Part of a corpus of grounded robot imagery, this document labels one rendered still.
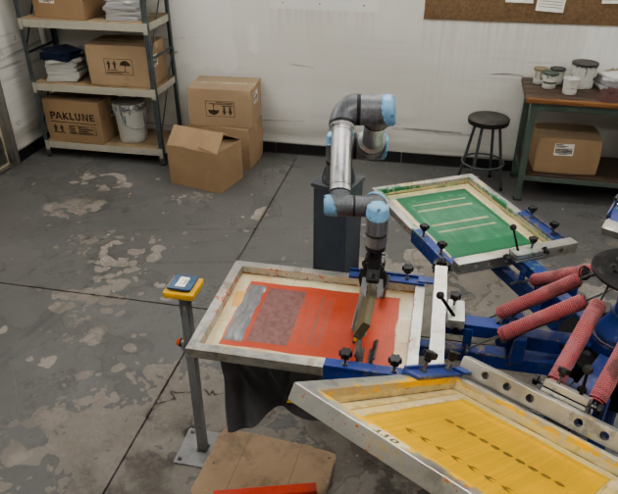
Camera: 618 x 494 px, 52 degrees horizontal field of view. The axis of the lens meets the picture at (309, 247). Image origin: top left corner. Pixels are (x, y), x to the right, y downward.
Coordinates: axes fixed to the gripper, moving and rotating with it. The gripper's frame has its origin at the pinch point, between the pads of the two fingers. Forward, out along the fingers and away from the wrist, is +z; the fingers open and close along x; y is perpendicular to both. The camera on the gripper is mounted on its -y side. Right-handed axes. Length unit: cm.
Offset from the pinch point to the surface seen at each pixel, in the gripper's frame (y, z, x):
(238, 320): -7, 14, 48
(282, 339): -13.7, 14.0, 29.7
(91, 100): 334, 55, 297
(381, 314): 8.7, 13.8, -3.3
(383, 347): -10.6, 13.8, -6.2
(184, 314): 10, 28, 77
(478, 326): -2.9, 5.3, -37.8
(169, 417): 28, 110, 101
